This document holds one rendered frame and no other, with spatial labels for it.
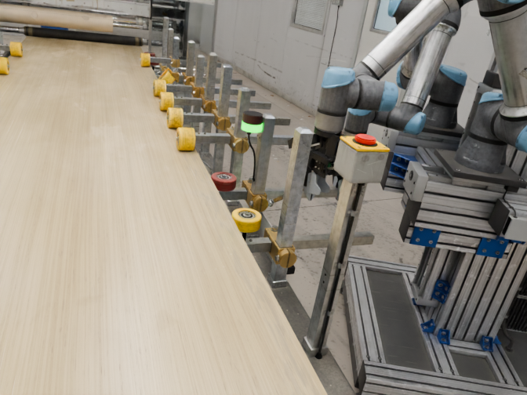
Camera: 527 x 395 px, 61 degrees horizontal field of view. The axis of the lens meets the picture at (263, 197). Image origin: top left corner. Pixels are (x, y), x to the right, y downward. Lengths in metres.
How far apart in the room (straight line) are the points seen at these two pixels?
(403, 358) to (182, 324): 1.27
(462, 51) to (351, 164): 3.56
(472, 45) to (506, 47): 2.98
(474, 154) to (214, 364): 1.06
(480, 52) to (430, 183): 2.81
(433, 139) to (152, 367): 1.54
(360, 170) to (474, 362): 1.39
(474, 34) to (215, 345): 3.80
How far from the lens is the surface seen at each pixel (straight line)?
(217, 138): 1.60
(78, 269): 0.97
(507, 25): 1.28
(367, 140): 0.84
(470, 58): 4.27
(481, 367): 2.09
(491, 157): 1.52
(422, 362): 1.98
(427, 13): 1.31
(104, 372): 0.76
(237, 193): 1.42
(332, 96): 1.12
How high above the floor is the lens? 1.46
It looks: 25 degrees down
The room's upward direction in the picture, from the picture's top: 9 degrees clockwise
